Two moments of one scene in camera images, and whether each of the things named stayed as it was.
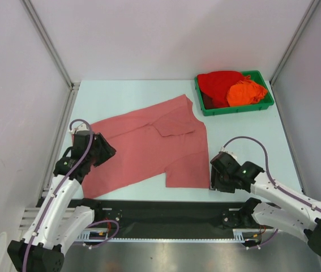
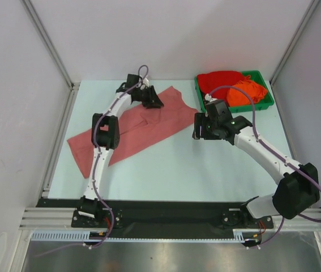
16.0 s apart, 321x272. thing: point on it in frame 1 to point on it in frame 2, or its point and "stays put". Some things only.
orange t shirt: x=245 y=92 stays put
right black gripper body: x=217 y=177 to x=202 y=129
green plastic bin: x=266 y=101 stays put
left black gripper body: x=102 y=151 to x=145 y=97
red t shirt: x=215 y=85 stays put
